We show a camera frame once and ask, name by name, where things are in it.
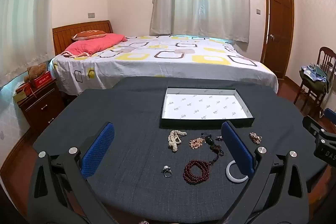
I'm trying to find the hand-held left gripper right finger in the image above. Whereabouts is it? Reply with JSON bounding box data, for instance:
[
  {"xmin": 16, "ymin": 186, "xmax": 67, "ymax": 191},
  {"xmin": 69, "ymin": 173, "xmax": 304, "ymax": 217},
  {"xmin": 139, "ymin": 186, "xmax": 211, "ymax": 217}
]
[{"xmin": 221, "ymin": 121, "xmax": 310, "ymax": 224}]

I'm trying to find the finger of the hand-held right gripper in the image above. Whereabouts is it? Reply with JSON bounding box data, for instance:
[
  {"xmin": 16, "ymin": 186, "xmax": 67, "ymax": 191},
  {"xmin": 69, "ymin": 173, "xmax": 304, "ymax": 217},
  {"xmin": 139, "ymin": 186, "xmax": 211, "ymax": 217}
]
[
  {"xmin": 302, "ymin": 116, "xmax": 330, "ymax": 137},
  {"xmin": 324, "ymin": 108, "xmax": 336, "ymax": 125}
]

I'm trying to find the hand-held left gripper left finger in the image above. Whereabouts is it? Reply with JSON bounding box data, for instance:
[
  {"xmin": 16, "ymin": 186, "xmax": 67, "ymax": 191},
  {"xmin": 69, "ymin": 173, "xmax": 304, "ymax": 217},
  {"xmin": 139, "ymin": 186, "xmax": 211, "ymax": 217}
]
[{"xmin": 26, "ymin": 122, "xmax": 124, "ymax": 224}]

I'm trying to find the gold flower pearl brooch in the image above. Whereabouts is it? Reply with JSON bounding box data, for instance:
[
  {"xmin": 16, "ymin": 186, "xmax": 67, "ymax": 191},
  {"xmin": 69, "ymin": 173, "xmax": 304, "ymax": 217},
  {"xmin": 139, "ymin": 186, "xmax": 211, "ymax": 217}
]
[{"xmin": 249, "ymin": 132, "xmax": 262, "ymax": 144}]

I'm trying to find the white jade bangle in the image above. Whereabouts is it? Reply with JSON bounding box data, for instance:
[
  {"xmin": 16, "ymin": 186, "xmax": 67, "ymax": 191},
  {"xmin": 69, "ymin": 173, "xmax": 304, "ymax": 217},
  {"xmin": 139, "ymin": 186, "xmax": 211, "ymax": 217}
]
[{"xmin": 226, "ymin": 161, "xmax": 248, "ymax": 183}]

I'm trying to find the pink bead bracelet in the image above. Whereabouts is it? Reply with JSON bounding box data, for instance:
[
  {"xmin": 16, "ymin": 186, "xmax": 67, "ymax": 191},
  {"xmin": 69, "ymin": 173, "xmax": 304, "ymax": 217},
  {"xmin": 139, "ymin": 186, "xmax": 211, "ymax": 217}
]
[{"xmin": 188, "ymin": 137, "xmax": 205, "ymax": 150}]

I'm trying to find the green tray with white lining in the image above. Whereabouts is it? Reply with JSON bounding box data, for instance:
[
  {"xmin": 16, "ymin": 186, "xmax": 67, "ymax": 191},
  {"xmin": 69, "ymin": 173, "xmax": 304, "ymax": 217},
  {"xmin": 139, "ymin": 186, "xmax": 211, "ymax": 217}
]
[{"xmin": 160, "ymin": 87, "xmax": 256, "ymax": 128}]

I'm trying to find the dark red bead bracelet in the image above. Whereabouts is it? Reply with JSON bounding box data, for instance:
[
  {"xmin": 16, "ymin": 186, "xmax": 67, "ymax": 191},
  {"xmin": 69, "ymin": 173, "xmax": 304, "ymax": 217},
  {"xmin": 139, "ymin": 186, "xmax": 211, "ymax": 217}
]
[{"xmin": 183, "ymin": 159, "xmax": 212, "ymax": 184}]

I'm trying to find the pearl necklace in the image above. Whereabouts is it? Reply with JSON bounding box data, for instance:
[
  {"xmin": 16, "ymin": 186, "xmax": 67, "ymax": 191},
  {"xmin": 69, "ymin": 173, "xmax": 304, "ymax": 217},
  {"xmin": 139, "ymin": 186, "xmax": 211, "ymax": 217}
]
[{"xmin": 167, "ymin": 130, "xmax": 187, "ymax": 153}]

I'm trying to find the silver pearl ring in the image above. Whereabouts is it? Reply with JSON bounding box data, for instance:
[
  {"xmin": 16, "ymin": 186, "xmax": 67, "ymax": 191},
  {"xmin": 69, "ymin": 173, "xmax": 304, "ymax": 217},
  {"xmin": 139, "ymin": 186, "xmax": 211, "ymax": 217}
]
[{"xmin": 161, "ymin": 165, "xmax": 173, "ymax": 178}]

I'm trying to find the dark pendant with tassel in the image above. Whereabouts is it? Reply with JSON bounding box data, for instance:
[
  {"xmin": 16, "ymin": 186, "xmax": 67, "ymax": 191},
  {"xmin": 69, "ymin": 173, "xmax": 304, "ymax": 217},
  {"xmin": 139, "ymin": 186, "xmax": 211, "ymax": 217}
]
[{"xmin": 201, "ymin": 132, "xmax": 224, "ymax": 165}]

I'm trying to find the pile of clothes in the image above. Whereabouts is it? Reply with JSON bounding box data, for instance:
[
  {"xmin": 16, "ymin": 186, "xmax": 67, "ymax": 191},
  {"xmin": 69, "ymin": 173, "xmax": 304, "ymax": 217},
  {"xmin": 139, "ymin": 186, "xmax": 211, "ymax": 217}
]
[{"xmin": 299, "ymin": 63, "xmax": 328, "ymax": 94}]

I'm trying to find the dark grey tablecloth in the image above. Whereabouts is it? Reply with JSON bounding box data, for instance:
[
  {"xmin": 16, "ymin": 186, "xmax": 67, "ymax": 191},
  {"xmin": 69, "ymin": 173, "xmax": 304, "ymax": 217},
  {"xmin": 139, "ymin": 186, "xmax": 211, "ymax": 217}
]
[{"xmin": 33, "ymin": 76, "xmax": 328, "ymax": 216}]

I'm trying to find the wooden chair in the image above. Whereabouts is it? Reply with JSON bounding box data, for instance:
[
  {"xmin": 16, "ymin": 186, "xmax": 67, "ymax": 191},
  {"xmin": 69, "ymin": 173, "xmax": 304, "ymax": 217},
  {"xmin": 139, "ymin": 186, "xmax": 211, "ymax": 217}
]
[{"xmin": 293, "ymin": 47, "xmax": 336, "ymax": 111}]

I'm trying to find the wooden nightstand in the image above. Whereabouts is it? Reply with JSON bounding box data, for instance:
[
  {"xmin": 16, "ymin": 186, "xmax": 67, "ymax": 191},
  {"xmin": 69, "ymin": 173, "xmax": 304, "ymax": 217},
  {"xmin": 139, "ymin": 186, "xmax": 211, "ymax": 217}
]
[{"xmin": 14, "ymin": 78, "xmax": 66, "ymax": 130}]

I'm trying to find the red box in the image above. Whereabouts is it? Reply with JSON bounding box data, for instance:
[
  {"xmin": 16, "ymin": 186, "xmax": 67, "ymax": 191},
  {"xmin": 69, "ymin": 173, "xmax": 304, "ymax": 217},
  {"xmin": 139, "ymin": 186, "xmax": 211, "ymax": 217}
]
[{"xmin": 29, "ymin": 71, "xmax": 51, "ymax": 89}]

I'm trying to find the yellow box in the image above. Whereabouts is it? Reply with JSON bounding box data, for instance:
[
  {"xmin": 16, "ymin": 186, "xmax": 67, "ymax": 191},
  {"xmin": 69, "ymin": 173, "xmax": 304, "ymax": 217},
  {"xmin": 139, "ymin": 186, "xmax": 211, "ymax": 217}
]
[{"xmin": 13, "ymin": 82, "xmax": 33, "ymax": 104}]

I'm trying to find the wooden door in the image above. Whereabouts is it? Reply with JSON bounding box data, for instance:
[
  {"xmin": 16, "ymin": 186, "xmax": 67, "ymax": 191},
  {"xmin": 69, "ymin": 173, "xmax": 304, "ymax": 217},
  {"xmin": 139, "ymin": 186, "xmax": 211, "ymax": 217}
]
[{"xmin": 260, "ymin": 0, "xmax": 294, "ymax": 80}]

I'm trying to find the brown teddy bear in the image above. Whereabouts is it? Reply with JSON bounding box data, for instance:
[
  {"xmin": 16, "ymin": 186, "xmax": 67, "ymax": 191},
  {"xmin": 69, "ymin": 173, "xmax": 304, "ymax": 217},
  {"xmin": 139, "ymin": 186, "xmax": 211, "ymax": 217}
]
[{"xmin": 24, "ymin": 63, "xmax": 48, "ymax": 83}]

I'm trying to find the pink pillow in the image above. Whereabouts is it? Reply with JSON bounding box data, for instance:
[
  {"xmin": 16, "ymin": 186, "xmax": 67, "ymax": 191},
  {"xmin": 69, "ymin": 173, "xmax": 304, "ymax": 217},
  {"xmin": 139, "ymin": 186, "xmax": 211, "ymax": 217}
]
[{"xmin": 61, "ymin": 33, "xmax": 128, "ymax": 58}]

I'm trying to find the bed with patterned sheet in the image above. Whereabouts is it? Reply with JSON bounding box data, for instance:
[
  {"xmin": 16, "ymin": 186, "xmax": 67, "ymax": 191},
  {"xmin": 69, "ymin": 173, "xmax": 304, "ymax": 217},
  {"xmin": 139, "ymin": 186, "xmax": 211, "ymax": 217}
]
[{"xmin": 49, "ymin": 34, "xmax": 279, "ymax": 96}]

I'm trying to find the orange pillow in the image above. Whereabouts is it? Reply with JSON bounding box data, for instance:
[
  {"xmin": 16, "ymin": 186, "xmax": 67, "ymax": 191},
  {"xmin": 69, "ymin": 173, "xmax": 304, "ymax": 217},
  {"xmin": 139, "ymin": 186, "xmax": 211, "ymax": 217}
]
[{"xmin": 71, "ymin": 29, "xmax": 107, "ymax": 41}]

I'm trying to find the wooden headboard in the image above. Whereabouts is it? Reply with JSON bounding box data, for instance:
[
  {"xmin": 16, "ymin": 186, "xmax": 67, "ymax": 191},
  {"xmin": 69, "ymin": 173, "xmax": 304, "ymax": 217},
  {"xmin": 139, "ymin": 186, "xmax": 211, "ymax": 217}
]
[{"xmin": 52, "ymin": 20, "xmax": 114, "ymax": 56}]

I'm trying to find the sheer side curtain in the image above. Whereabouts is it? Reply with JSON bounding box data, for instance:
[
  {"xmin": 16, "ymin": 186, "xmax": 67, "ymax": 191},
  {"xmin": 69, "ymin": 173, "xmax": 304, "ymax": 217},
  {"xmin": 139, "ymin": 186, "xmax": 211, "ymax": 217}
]
[{"xmin": 0, "ymin": 0, "xmax": 57, "ymax": 88}]

